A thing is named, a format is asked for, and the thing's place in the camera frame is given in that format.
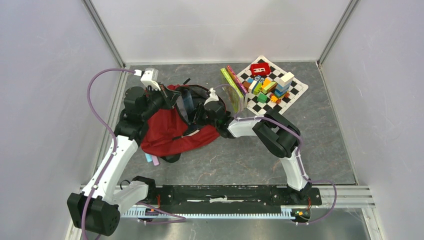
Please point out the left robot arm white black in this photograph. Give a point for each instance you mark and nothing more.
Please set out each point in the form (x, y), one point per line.
(98, 208)

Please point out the checkered play mat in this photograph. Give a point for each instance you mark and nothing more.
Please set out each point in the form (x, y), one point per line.
(253, 85)

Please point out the white blue block tower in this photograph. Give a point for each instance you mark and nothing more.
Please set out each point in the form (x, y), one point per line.
(283, 84)

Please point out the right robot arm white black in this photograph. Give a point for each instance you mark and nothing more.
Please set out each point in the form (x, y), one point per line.
(280, 137)

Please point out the red toy block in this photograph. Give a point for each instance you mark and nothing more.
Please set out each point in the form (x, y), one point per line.
(260, 69)

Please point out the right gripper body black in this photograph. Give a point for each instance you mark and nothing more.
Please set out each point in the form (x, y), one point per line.
(200, 117)

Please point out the green book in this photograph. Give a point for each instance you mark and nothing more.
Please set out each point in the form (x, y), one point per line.
(235, 95)

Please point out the orange toy block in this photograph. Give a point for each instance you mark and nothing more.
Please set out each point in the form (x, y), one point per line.
(274, 99)

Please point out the yellow green toy block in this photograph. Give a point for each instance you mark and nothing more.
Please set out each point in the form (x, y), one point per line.
(267, 86)

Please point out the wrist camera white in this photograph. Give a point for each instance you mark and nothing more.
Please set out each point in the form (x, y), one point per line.
(212, 96)
(148, 78)

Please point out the red backpack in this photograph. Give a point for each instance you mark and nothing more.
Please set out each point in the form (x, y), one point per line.
(169, 132)

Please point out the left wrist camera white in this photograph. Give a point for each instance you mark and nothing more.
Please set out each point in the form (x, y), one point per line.
(148, 78)

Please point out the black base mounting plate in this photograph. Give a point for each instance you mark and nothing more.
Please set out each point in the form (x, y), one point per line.
(229, 199)

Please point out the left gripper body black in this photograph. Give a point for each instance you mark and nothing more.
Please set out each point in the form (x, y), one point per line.
(157, 100)

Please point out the pink book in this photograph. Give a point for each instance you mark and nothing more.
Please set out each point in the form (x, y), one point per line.
(236, 80)

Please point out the blue book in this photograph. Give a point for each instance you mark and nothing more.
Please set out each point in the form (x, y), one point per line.
(188, 101)

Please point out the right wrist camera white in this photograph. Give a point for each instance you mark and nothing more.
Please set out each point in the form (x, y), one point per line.
(212, 96)

